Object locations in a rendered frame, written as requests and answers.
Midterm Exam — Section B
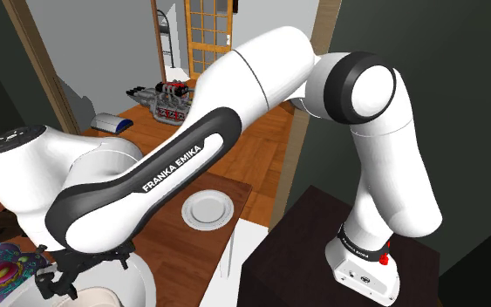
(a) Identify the white and blue rounded case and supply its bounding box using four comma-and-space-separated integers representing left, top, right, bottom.
90, 112, 135, 135

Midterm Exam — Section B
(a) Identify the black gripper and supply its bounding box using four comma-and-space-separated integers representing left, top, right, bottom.
34, 240, 138, 301

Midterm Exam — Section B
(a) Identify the wooden table with white sides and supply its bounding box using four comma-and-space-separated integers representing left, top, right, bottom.
0, 172, 271, 307

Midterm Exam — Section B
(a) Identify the wooden door with glass panes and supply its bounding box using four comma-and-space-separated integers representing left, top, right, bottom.
184, 0, 235, 80

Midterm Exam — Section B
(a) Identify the white round plate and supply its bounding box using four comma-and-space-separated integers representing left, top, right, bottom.
181, 189, 235, 232

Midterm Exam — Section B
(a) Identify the dark robot stand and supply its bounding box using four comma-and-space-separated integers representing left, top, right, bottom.
241, 184, 441, 307

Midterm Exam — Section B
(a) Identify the large white rounded container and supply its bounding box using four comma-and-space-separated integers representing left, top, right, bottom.
0, 254, 158, 307

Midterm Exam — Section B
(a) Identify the grey and red engine model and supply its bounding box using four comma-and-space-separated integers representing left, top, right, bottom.
126, 78, 196, 126

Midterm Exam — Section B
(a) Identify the purple colourful cell model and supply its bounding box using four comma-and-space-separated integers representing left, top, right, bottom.
0, 242, 53, 307

